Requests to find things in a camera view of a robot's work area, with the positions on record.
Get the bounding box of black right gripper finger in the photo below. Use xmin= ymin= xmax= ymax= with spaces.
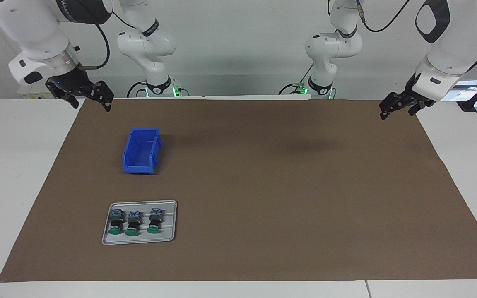
xmin=52 ymin=92 xmax=80 ymax=109
xmin=82 ymin=81 xmax=114 ymax=112

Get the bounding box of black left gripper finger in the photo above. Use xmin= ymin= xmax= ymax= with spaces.
xmin=408 ymin=101 xmax=429 ymax=116
xmin=379 ymin=92 xmax=409 ymax=120

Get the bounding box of green push button switch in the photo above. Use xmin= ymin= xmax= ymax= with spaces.
xmin=125 ymin=210 xmax=141 ymax=237
xmin=147 ymin=208 xmax=164 ymax=234
xmin=108 ymin=209 xmax=124 ymax=236

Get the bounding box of small white cardboard box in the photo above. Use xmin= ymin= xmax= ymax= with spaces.
xmin=18 ymin=91 xmax=53 ymax=100

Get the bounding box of blue plastic bin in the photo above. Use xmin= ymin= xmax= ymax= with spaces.
xmin=122 ymin=127 xmax=163 ymax=174

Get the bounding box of brown table mat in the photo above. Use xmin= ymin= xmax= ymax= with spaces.
xmin=0 ymin=98 xmax=477 ymax=283

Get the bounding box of silver metal tray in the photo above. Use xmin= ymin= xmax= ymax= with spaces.
xmin=101 ymin=200 xmax=178 ymax=246

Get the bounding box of black base cable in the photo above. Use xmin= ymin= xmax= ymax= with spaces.
xmin=127 ymin=81 xmax=148 ymax=98
xmin=279 ymin=62 xmax=314 ymax=95

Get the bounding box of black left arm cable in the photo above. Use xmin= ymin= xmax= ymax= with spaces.
xmin=357 ymin=0 xmax=411 ymax=33

